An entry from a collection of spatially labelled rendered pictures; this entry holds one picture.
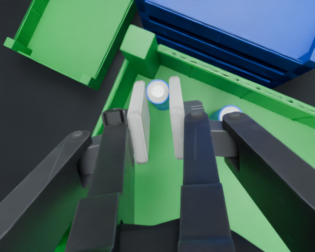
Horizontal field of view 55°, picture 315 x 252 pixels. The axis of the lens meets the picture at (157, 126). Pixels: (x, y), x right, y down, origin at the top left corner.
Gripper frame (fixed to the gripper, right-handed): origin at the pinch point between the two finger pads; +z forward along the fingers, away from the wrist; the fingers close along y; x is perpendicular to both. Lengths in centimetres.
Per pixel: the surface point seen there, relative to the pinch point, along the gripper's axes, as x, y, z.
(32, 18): 6, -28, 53
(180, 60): 2.2, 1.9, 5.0
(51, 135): -19, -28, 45
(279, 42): -3.0, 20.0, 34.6
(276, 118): -4.6, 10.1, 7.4
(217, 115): -1.5, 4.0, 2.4
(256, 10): 2.4, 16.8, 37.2
